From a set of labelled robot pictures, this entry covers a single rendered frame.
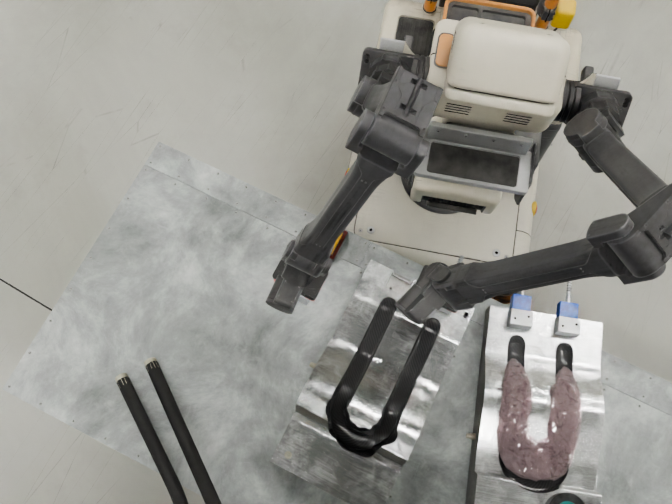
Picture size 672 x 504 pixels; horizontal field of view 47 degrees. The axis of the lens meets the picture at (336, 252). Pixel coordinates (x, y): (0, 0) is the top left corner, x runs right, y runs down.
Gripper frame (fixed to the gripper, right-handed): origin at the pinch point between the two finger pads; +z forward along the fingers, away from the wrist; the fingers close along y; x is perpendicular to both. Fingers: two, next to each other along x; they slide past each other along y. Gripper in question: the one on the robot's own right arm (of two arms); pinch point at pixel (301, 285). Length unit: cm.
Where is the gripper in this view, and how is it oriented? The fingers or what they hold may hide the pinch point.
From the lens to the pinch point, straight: 169.3
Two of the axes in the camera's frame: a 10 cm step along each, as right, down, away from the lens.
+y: 8.9, 4.4, -1.2
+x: 4.5, -8.5, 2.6
